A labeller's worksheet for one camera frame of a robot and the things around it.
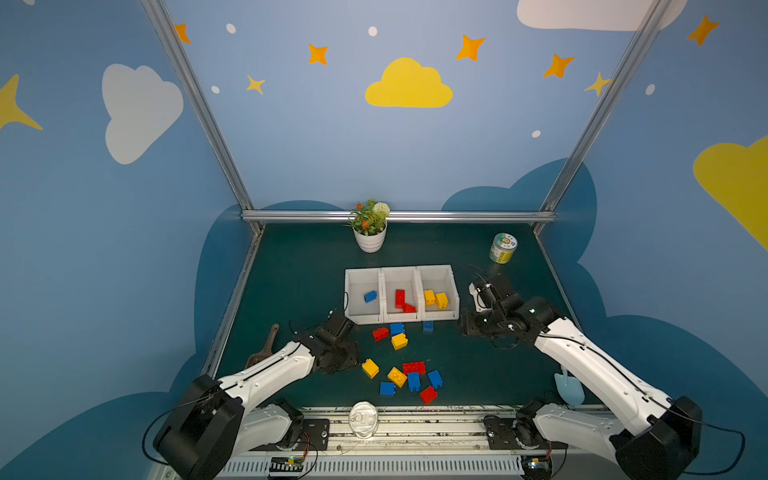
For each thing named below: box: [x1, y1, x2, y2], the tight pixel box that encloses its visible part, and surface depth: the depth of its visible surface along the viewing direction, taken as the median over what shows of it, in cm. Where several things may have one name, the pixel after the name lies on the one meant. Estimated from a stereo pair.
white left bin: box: [344, 267, 384, 325], surface depth 100 cm
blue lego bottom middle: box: [408, 372, 421, 392], surface depth 82 cm
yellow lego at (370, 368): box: [361, 358, 379, 379], surface depth 86 cm
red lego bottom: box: [419, 386, 439, 405], surface depth 82 cm
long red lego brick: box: [395, 289, 405, 309], surface depth 101 cm
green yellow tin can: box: [489, 232, 518, 265], surface depth 110 cm
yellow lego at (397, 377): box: [387, 366, 408, 388], surface depth 85 cm
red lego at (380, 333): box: [372, 327, 390, 342], surface depth 92 cm
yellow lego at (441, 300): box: [435, 292, 449, 309], surface depth 100 cm
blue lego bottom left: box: [380, 382, 396, 396], surface depth 83 cm
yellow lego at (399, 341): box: [391, 333, 409, 351], surface depth 91 cm
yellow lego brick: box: [424, 289, 435, 306], surface depth 100 cm
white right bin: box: [416, 264, 460, 321], surface depth 100 cm
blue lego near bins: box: [390, 323, 405, 336], surface depth 92 cm
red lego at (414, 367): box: [402, 361, 427, 376], surface depth 86 cm
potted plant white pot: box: [342, 198, 391, 253], surface depth 109 cm
